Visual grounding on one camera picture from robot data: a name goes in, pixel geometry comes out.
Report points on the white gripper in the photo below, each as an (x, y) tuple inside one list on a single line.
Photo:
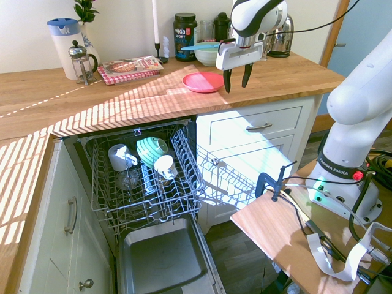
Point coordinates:
[(239, 56)]

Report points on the pink plate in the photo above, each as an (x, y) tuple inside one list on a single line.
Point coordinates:
[(200, 82)]

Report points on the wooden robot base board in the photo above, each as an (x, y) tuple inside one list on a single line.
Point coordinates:
[(269, 226)]

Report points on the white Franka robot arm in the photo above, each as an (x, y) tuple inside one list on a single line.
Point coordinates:
[(352, 101)]

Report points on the steel dishwasher door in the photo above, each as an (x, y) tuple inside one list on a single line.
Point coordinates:
[(159, 257)]

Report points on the light green bowl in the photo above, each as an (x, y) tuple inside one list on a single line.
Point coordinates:
[(205, 58)]

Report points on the blue spatula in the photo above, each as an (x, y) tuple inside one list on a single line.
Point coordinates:
[(199, 46)]

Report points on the black bottle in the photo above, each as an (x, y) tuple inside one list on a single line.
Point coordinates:
[(221, 27)]

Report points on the clear glass jar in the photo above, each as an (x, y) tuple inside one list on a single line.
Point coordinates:
[(206, 30)]

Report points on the stainless steel kettle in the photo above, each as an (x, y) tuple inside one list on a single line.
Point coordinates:
[(280, 39)]

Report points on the black Vega protein tub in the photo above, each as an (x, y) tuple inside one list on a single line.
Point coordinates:
[(184, 33)]

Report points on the black candle holder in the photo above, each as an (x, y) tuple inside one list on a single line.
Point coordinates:
[(162, 59)]

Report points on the white twisted candle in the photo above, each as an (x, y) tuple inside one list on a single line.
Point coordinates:
[(166, 46)]

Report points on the round metal cabinet knob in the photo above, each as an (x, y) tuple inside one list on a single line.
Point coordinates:
[(216, 162), (86, 284)]

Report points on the tall white candle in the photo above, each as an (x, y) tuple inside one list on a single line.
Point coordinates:
[(155, 21)]

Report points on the cookbook with pizza cover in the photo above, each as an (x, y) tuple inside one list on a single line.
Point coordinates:
[(131, 65)]

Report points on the black clamp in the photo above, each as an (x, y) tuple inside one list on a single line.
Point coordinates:
[(263, 180)]

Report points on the green striped mug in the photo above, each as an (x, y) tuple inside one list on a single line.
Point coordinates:
[(150, 150)]

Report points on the white mug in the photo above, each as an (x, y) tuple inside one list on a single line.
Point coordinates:
[(165, 167), (118, 156)]

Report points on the red checkered book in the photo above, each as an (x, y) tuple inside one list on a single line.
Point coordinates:
[(116, 78)]

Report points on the blue door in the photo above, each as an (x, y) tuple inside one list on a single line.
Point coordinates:
[(361, 24)]

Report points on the white vase blue flowers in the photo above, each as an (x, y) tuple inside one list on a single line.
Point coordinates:
[(88, 43)]

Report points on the clear drinking glass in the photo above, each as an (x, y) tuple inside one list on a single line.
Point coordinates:
[(125, 180)]

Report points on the glass French press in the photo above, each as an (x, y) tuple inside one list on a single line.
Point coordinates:
[(80, 64)]

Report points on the green plant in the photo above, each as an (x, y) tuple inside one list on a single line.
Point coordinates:
[(85, 10)]

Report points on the white water pitcher blue lid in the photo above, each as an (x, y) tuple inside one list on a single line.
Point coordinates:
[(64, 39)]

